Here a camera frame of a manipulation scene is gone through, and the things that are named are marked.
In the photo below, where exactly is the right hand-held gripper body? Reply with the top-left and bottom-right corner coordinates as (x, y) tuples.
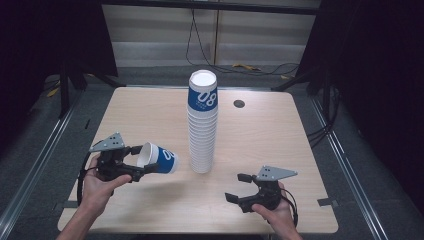
(238, 165), (299, 214)

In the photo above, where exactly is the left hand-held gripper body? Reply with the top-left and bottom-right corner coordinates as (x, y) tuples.
(88, 132), (137, 183)

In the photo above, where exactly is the blue printed paper cup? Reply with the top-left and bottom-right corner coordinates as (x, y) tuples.
(136, 142), (180, 175)

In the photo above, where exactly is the stack of white paper cups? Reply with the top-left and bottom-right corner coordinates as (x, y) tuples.
(186, 69), (220, 174)

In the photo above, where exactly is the person's right hand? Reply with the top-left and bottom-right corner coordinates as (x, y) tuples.
(251, 181), (298, 234)

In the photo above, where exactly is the person's left hand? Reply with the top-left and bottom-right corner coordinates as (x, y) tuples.
(80, 154), (133, 218)

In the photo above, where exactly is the black metal stand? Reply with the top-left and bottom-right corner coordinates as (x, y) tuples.
(59, 63), (126, 119)
(271, 66), (334, 116)

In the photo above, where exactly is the black curtain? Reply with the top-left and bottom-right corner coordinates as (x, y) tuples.
(0, 0), (118, 154)
(296, 0), (424, 214)

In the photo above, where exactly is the black overhead bar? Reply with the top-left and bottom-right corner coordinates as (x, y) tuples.
(99, 0), (321, 16)

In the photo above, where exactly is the right hand-held gripper cable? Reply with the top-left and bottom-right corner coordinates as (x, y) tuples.
(279, 188), (299, 228)

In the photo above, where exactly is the hand-held gripper cable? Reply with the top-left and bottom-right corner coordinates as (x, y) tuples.
(77, 151), (101, 206)
(279, 188), (299, 228)

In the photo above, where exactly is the left hand-held gripper cable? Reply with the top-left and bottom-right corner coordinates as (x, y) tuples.
(77, 151), (101, 206)

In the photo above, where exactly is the metal floor rail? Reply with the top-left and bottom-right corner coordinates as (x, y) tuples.
(0, 89), (84, 231)
(309, 96), (389, 240)

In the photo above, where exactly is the black cable bundle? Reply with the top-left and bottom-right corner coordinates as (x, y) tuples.
(306, 86), (341, 149)

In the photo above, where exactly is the black floor cable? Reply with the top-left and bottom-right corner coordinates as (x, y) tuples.
(214, 62), (301, 77)

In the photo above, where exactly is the black hanging cable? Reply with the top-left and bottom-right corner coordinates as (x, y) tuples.
(185, 8), (216, 68)

